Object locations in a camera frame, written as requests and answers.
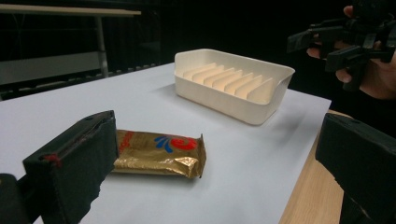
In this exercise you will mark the gold snack bar packet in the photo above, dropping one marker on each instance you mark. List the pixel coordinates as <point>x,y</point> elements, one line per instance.
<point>155,155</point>

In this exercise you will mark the background table with metal leg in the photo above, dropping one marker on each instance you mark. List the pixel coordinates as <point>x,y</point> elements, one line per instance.
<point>62,11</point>

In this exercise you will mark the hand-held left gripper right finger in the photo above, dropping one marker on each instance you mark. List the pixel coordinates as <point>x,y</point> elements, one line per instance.
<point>364,161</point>

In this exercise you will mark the white table mat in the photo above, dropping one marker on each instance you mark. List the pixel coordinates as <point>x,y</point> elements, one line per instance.
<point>233,161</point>

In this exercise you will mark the cream tray with dividers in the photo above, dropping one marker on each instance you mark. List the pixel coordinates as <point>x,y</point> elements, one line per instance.
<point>236,99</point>

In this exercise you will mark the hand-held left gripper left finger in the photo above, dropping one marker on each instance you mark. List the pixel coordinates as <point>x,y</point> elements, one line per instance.
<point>71,161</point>

